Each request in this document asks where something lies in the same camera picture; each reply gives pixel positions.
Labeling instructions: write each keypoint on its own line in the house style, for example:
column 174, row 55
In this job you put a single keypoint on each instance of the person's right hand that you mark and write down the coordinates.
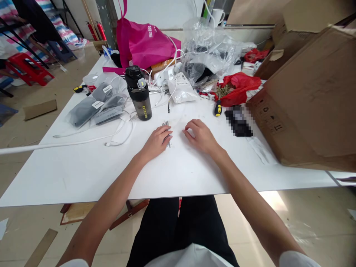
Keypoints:
column 203, row 136

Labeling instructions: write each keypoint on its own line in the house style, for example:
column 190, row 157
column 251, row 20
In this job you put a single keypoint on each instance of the person's left hand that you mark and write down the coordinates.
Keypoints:
column 157, row 140

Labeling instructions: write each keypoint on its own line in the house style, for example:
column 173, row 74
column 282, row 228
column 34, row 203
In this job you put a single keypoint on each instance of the person's left fingers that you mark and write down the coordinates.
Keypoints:
column 166, row 133

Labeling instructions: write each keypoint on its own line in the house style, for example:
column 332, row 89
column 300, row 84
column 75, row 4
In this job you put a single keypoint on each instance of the bundle of silver metal parts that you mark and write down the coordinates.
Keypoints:
column 168, row 123

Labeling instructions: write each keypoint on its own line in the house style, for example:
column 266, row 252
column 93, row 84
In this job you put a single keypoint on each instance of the thin black rod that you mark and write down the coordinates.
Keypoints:
column 168, row 107

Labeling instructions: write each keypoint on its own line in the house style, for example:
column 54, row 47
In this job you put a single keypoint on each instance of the white padded packet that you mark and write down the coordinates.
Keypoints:
column 182, row 93

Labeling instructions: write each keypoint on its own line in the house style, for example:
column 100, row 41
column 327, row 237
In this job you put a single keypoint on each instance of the black water bottle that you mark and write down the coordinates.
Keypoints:
column 139, row 94

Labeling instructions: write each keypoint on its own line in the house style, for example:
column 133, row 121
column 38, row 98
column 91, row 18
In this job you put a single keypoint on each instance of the yellow black screwdriver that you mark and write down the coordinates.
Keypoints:
column 217, row 108

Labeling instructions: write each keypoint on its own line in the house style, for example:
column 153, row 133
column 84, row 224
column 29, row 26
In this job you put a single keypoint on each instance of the white power strip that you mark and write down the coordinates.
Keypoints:
column 164, row 74

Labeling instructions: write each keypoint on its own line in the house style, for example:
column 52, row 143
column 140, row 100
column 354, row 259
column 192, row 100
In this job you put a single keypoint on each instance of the grey box in clear bag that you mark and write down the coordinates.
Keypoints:
column 109, row 115

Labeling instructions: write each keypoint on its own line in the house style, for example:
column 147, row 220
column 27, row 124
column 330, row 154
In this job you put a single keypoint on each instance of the black flat device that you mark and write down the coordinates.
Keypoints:
column 228, row 114

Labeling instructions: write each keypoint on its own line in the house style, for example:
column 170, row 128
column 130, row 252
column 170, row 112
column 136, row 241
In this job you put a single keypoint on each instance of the orange brown box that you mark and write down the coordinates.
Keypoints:
column 161, row 66

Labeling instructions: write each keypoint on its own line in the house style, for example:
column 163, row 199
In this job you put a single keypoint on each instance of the light grey cloth in bag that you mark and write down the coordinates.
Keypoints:
column 109, row 93

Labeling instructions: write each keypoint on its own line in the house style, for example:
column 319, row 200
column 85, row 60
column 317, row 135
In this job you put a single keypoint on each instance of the red plastic bag of screws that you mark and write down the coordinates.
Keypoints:
column 239, row 87

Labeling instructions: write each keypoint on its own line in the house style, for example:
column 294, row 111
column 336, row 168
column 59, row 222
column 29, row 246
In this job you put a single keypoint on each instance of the dark grey cloth in bag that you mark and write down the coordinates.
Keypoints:
column 82, row 111

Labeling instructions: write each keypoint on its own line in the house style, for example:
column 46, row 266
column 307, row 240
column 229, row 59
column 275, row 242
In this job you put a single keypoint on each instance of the pink fabric bag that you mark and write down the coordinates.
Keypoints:
column 144, row 44

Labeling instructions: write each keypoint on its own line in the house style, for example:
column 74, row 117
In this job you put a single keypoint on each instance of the white tub with red label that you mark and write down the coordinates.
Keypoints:
column 90, row 82

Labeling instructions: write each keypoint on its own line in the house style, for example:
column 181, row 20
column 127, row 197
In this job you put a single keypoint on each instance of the person's legs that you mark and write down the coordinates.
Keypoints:
column 178, row 225

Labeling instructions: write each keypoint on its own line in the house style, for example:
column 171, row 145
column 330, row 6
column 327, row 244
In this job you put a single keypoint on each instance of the small clear flat bag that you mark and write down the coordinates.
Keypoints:
column 261, row 150

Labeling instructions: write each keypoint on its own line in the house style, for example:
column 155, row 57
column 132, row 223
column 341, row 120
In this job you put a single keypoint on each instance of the small yellow black tool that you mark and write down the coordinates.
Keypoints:
column 80, row 88

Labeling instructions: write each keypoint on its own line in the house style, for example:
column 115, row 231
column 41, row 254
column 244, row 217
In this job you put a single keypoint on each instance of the heap of clear plastic bags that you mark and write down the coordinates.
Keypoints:
column 211, row 47

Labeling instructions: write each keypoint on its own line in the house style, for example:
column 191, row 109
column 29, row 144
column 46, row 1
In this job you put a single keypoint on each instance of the small red plastic bag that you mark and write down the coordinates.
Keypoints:
column 254, row 54

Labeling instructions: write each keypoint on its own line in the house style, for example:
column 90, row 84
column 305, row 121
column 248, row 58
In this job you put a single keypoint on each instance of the red fire extinguisher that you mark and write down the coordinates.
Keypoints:
column 100, row 30
column 90, row 30

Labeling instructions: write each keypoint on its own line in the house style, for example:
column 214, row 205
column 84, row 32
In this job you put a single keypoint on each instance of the long white flat strip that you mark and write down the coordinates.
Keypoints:
column 41, row 146

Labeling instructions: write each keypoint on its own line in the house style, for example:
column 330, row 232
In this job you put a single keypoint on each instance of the person's body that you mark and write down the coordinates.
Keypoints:
column 189, row 257

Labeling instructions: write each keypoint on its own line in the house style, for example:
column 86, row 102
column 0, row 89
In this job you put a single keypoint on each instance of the white mug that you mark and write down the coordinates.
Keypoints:
column 217, row 17

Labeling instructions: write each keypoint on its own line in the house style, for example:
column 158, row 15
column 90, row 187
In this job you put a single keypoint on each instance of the cardboard piece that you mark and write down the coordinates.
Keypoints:
column 40, row 109

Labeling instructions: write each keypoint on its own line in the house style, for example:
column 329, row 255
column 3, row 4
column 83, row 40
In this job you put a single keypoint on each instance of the grey blue stool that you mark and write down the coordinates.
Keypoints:
column 62, row 50

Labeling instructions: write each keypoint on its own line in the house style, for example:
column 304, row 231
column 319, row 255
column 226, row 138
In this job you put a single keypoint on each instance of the large brown cardboard box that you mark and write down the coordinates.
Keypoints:
column 311, row 105

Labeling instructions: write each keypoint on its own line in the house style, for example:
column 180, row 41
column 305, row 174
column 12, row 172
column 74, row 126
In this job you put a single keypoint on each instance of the striped tarpaulin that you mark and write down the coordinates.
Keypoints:
column 62, row 27

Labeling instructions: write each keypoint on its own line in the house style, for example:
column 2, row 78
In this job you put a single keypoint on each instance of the red plastic stool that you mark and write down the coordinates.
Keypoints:
column 29, row 68

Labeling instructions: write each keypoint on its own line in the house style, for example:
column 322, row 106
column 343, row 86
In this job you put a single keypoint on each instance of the torn brown cardboard box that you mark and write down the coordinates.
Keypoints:
column 292, row 30

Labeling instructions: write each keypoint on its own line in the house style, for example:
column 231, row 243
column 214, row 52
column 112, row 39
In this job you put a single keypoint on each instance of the light wooden board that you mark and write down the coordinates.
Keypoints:
column 41, row 249

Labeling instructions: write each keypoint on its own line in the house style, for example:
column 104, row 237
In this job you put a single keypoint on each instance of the red brown wooden frame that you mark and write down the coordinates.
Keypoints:
column 80, row 212

